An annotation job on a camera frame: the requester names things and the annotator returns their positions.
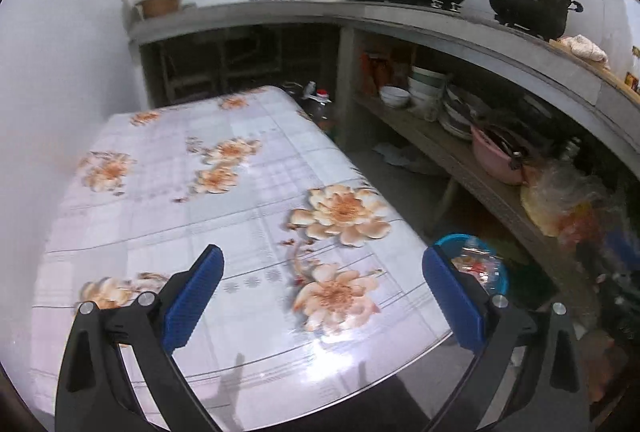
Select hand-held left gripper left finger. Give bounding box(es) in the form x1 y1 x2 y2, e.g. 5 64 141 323
56 243 226 432

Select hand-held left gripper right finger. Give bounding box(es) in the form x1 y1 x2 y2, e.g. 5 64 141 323
421 244 588 432

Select blue trash bin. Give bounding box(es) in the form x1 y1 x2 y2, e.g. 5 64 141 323
432 233 511 298

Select floral plastic tablecloth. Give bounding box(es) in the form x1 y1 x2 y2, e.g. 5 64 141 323
27 84 453 432

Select yellow plastic bag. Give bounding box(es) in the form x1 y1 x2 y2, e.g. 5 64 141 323
520 162 601 238

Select pink plastic basin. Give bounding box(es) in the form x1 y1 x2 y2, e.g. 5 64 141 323
471 124 528 185

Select crumpled white plastic bag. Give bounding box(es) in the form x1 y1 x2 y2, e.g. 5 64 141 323
372 142 441 175

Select stack of plates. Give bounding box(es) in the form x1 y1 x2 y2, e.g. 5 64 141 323
440 84 493 140

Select stack of white bowls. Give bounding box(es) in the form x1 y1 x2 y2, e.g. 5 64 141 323
407 66 448 122

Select white bowl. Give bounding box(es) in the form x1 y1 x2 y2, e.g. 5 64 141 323
379 85 412 109

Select dark bottle with red cap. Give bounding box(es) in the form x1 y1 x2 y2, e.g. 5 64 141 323
295 82 335 133

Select red seasoning packets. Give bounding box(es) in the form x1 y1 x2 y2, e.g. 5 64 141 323
360 52 416 95

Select concrete kitchen counter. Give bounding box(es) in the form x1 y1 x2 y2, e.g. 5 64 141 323
127 0 640 133

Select cream cloth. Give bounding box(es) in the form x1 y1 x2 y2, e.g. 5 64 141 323
557 34 610 64

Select brass basin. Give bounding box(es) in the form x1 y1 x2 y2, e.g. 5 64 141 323
134 0 187 19

